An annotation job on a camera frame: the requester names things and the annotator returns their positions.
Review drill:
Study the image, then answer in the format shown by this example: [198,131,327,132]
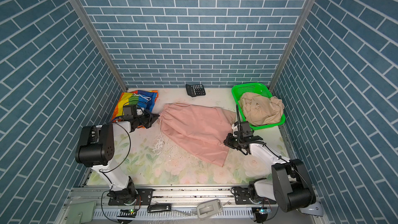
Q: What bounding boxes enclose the black calculator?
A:
[186,84,206,97]

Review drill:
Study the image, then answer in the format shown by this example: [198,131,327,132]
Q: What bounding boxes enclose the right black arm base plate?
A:
[230,186,277,205]

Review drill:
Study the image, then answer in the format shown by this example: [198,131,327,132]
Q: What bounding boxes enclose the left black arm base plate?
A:
[107,188,154,206]

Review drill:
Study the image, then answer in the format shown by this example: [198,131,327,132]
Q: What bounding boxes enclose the pink shorts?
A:
[160,103,236,167]

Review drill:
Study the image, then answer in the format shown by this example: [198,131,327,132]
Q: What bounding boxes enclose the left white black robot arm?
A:
[75,110,160,196]

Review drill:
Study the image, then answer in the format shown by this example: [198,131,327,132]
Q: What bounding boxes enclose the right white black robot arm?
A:
[224,121,323,216]

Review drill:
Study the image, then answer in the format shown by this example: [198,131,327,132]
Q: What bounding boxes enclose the green circuit board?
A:
[117,209,137,218]
[252,207,271,217]

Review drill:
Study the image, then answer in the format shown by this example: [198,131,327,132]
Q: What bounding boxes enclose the beige shorts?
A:
[238,92,285,127]

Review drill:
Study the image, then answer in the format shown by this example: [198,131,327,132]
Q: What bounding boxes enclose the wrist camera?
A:
[122,105,144,118]
[232,122,239,133]

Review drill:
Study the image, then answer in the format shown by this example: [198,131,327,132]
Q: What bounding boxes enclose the rainbow striped shorts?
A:
[111,90,159,122]

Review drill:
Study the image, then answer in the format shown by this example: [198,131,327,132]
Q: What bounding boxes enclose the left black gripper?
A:
[133,109,159,129]

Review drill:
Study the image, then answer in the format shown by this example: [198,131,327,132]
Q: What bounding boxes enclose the left green circuit board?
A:
[117,209,137,218]

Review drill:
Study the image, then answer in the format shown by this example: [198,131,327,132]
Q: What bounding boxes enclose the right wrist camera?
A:
[232,122,239,133]

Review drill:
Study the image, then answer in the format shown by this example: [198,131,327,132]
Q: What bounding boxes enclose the right green circuit board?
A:
[252,207,271,217]

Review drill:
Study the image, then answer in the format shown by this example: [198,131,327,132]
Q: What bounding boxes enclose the white slotted cable duct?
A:
[92,207,254,220]

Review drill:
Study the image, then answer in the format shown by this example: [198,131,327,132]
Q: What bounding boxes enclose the green plastic basket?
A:
[231,83,286,130]

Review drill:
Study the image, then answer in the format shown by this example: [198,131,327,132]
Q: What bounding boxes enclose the grey plastic clip device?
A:
[197,199,223,220]

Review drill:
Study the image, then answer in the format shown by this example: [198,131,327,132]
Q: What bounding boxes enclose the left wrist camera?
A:
[122,105,144,118]

